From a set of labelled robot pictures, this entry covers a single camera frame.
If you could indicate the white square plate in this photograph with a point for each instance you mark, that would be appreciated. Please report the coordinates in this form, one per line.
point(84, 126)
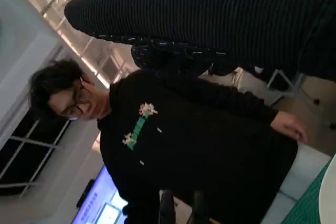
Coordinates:
point(329, 197)

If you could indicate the green cutting mat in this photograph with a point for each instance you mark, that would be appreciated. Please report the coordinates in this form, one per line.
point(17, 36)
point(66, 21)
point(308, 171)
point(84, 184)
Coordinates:
point(308, 208)

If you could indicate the black window with white frame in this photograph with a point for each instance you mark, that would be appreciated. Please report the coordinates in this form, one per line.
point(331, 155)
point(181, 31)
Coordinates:
point(29, 161)

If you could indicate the monitor with light blue screen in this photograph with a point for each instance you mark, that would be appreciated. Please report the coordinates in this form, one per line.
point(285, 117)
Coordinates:
point(102, 203)

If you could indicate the person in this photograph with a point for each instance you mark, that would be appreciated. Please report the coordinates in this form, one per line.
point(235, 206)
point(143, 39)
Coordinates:
point(197, 142)

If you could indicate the person's left hand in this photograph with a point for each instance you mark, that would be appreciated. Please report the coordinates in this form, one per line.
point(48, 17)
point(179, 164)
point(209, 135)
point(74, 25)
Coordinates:
point(290, 128)

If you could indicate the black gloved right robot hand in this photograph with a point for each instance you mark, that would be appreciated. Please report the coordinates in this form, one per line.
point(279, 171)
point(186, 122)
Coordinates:
point(210, 11)

